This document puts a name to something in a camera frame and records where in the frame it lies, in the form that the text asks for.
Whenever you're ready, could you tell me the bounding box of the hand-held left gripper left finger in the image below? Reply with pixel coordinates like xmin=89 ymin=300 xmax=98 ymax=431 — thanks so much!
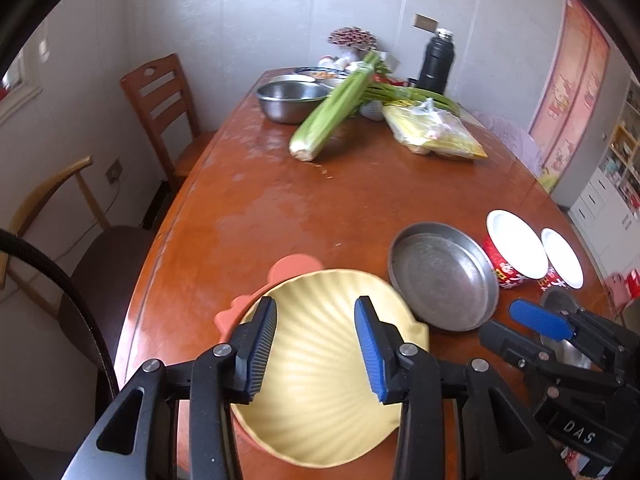
xmin=60 ymin=296 xmax=278 ymax=480

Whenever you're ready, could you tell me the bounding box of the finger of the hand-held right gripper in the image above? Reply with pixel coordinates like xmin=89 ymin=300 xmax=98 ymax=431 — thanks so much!
xmin=479 ymin=320 xmax=621 ymax=401
xmin=509 ymin=299 xmax=640 ymax=383

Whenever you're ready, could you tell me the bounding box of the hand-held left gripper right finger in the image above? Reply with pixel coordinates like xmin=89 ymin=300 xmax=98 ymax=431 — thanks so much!
xmin=354 ymin=296 xmax=571 ymax=480

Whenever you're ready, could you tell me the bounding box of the small metal bowl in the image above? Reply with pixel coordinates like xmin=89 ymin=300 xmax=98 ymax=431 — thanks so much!
xmin=539 ymin=287 xmax=596 ymax=371

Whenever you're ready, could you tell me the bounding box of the yellow shell-shaped plate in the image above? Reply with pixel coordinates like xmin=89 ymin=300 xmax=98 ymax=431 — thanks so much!
xmin=230 ymin=269 xmax=431 ymax=466

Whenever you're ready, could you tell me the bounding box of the round metal pan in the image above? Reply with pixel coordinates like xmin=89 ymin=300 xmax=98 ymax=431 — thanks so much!
xmin=388 ymin=222 xmax=500 ymax=332

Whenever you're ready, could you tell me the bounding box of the coral pink plate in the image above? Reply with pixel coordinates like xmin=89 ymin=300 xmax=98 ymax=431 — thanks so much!
xmin=215 ymin=255 xmax=326 ymax=461

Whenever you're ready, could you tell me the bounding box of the pink plastic toy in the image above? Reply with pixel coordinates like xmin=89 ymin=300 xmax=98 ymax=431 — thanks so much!
xmin=605 ymin=270 xmax=640 ymax=321

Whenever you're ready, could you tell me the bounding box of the white cabinet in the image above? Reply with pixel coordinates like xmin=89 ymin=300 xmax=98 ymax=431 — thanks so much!
xmin=567 ymin=75 xmax=640 ymax=281

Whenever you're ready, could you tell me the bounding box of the dark seat chair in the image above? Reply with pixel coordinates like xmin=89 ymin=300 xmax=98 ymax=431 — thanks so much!
xmin=7 ymin=155 xmax=153 ymax=396

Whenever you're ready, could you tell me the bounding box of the pale pink garment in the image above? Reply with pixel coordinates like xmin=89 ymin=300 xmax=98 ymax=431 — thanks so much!
xmin=470 ymin=110 xmax=546 ymax=176

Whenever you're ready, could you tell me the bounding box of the yellow plastic food bag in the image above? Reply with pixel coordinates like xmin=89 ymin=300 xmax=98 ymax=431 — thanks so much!
xmin=382 ymin=99 xmax=488 ymax=162

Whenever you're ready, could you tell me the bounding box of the pink folding screen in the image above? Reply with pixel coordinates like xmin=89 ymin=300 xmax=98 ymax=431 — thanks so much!
xmin=529 ymin=0 xmax=612 ymax=201

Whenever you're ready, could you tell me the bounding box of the green celery bunch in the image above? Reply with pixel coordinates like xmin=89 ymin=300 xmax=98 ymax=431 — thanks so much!
xmin=289 ymin=52 xmax=381 ymax=162
xmin=360 ymin=82 xmax=461 ymax=116

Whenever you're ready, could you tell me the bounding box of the stainless steel basin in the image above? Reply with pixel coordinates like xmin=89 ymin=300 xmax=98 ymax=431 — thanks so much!
xmin=256 ymin=81 xmax=333 ymax=124

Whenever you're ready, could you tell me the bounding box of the black thermos flask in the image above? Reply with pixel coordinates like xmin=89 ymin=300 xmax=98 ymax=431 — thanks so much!
xmin=416 ymin=28 xmax=455 ymax=96

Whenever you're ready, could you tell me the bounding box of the brown wooden chair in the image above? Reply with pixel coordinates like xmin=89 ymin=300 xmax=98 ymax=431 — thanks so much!
xmin=120 ymin=53 xmax=218 ymax=191

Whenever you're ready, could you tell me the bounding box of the red tissue box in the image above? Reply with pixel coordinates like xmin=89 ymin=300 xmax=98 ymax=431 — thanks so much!
xmin=372 ymin=51 xmax=408 ymax=87

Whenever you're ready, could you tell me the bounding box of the patterned dish with food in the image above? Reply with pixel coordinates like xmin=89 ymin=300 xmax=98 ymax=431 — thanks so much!
xmin=294 ymin=66 xmax=351 ymax=83

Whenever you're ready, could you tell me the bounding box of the window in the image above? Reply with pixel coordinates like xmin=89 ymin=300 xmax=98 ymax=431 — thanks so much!
xmin=0 ymin=55 xmax=41 ymax=126

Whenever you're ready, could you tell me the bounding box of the black cable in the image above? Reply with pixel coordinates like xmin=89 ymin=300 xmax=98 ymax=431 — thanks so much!
xmin=0 ymin=229 xmax=121 ymax=411

